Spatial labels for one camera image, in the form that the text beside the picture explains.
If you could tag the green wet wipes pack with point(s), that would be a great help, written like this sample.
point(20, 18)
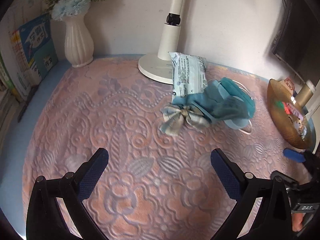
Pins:
point(189, 74)

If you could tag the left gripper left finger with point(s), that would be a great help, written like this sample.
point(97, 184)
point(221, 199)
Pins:
point(44, 217)

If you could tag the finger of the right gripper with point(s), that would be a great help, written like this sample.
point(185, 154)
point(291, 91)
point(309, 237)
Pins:
point(294, 155)

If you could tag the black wall television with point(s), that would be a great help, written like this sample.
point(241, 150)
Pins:
point(297, 41)

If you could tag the golden wicker bowl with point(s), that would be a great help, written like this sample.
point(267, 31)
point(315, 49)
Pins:
point(284, 111)

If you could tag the gold thermos bottle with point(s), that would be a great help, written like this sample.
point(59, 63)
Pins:
point(305, 94)

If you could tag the white desk lamp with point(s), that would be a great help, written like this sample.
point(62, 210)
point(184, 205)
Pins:
point(158, 67)

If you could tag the stack of books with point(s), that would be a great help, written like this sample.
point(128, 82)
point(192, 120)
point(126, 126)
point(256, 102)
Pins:
point(13, 68)

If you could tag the plaid bow hair clip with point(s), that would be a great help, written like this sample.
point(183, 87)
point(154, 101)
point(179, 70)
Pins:
point(175, 116)

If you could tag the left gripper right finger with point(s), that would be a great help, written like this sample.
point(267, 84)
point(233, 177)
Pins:
point(273, 219)

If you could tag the light blue face mask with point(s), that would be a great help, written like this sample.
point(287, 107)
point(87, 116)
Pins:
point(242, 125)

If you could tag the pink embossed table mat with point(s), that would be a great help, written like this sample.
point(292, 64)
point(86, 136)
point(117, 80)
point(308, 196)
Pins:
point(155, 186)

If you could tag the white ribbed vase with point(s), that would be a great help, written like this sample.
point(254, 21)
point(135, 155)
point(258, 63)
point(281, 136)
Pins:
point(79, 46)

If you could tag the blue cover book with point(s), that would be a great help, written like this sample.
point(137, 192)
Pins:
point(39, 55)

